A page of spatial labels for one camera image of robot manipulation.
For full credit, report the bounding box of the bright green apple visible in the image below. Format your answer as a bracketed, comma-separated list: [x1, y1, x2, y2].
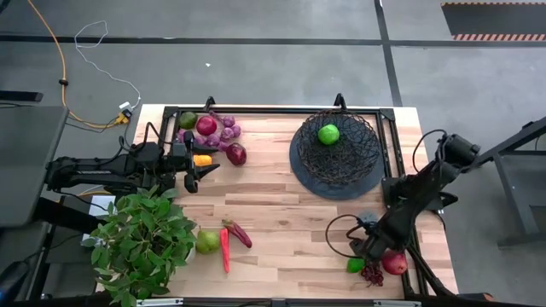
[317, 123, 341, 147]

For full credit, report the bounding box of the dark red onion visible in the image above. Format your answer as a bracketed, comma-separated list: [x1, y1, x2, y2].
[225, 142, 248, 167]

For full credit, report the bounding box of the green pear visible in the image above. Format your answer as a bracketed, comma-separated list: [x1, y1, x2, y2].
[195, 228, 221, 256]

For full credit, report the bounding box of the white paper sheet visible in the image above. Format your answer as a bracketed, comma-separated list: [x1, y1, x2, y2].
[87, 194, 116, 218]

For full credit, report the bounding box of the dark green avocado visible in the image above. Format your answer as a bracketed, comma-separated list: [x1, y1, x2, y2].
[178, 111, 199, 130]

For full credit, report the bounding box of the purple grape bunch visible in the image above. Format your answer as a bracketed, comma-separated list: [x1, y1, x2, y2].
[176, 111, 242, 154]

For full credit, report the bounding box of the orange floor cable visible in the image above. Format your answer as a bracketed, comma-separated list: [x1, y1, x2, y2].
[26, 0, 129, 130]

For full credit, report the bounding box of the black flat bar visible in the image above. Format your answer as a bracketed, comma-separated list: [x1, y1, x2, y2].
[0, 90, 44, 102]

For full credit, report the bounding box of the green lime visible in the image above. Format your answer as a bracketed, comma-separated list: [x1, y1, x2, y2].
[346, 257, 366, 275]

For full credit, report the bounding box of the green leafy plant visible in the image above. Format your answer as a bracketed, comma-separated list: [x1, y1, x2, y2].
[80, 183, 198, 307]

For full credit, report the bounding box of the pink red round fruit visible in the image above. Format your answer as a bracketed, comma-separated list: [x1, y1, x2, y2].
[380, 250, 410, 276]

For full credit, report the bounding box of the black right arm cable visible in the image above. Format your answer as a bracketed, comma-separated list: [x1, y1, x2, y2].
[324, 213, 372, 260]

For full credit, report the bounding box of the grey metal stand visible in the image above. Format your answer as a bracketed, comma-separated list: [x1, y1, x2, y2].
[476, 115, 546, 248]

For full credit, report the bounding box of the black striped-edge floor mat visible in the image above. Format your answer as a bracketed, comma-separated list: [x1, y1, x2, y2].
[440, 2, 546, 42]

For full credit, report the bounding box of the grey desk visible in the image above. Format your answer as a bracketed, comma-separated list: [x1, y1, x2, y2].
[0, 105, 70, 229]

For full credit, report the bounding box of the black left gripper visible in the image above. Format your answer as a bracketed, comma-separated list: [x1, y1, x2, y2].
[168, 130, 221, 194]

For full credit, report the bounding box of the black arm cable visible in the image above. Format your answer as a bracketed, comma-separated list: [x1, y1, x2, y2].
[143, 122, 166, 148]
[324, 213, 372, 260]

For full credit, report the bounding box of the white floor cable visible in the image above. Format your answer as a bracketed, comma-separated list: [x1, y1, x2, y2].
[73, 20, 142, 111]

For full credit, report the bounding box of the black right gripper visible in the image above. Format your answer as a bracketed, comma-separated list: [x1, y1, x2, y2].
[349, 215, 400, 264]

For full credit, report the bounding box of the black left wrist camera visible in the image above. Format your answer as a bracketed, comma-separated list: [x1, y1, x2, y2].
[169, 143, 189, 168]

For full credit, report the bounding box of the dark red grape bunch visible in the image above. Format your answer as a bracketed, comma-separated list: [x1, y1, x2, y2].
[360, 262, 385, 287]

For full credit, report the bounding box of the black rounded device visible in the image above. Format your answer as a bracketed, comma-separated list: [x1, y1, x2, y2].
[0, 259, 31, 299]

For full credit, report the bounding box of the black wire basket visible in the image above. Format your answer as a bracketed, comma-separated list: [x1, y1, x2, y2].
[296, 109, 381, 187]

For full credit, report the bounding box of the dark red chili pepper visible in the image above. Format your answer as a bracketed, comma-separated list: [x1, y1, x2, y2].
[221, 218, 253, 249]

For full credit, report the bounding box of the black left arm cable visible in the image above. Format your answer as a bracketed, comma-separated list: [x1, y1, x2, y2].
[143, 122, 166, 148]

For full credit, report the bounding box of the red pomegranate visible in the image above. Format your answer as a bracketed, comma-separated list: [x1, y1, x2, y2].
[195, 115, 218, 137]

